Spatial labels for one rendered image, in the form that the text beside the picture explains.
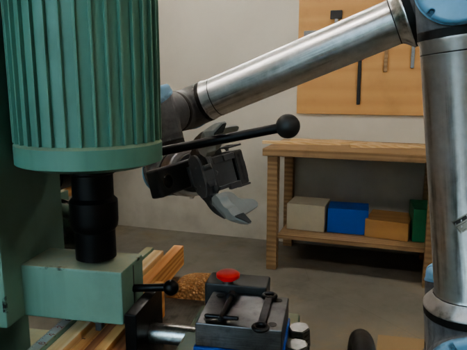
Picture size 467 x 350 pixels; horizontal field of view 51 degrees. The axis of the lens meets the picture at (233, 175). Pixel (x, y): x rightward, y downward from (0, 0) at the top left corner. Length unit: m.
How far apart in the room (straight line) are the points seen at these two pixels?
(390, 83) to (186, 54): 1.63
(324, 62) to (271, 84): 0.11
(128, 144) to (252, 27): 3.41
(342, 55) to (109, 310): 0.62
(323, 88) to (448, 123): 2.99
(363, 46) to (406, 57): 2.78
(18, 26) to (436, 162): 0.62
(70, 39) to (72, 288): 0.30
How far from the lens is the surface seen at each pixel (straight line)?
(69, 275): 0.64
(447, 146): 0.82
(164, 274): 0.89
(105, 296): 0.63
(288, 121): 0.68
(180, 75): 4.13
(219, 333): 0.56
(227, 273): 0.62
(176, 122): 0.96
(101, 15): 0.55
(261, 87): 1.00
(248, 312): 0.58
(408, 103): 3.73
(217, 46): 4.01
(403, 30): 0.95
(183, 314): 0.80
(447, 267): 0.87
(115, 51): 0.55
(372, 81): 3.73
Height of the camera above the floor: 1.26
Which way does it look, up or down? 10 degrees down
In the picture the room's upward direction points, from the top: straight up
